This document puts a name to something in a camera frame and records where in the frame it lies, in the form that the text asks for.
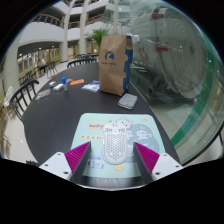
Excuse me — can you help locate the large white cylindrical exhibit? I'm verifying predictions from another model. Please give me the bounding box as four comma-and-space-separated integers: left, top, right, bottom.
128, 5, 214, 106

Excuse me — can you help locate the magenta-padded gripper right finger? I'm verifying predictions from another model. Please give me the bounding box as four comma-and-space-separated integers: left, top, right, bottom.
133, 142, 184, 183

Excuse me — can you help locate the black chair behind table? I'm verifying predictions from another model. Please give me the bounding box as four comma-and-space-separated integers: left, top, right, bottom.
66, 57, 98, 69

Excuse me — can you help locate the group of black chairs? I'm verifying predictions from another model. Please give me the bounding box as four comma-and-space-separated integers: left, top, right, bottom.
18, 60, 60, 87

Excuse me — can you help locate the white lattice chair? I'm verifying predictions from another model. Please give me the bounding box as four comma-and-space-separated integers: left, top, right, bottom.
3, 85, 15, 108

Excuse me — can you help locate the pale green cartoon mouse pad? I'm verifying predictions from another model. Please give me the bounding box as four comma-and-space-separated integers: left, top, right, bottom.
70, 112, 166, 179

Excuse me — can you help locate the clear plastic snack packet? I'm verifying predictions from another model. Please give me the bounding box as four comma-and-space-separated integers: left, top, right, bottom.
34, 88, 52, 102

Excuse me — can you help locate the brown paper bag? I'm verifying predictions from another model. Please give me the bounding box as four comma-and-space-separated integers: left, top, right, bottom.
98, 33, 134, 97

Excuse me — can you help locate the black spindle-back chair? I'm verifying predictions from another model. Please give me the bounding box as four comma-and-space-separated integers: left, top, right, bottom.
9, 79, 40, 123

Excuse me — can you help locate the small blue-capped bottle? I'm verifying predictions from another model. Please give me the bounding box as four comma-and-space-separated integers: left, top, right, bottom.
61, 76, 69, 92

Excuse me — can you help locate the orange flat card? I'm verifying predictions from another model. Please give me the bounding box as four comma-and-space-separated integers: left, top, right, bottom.
69, 78, 85, 87

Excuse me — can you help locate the white honeycomb computer mouse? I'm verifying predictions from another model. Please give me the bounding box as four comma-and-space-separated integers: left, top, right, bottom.
101, 121, 130, 166

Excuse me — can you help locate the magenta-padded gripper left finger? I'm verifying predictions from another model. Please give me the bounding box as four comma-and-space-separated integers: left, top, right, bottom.
39, 141, 92, 184

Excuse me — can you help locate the person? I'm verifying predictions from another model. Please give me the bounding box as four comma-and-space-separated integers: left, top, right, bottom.
37, 57, 48, 76

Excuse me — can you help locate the green potted palm plant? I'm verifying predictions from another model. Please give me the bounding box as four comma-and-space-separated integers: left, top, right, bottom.
85, 28, 110, 48

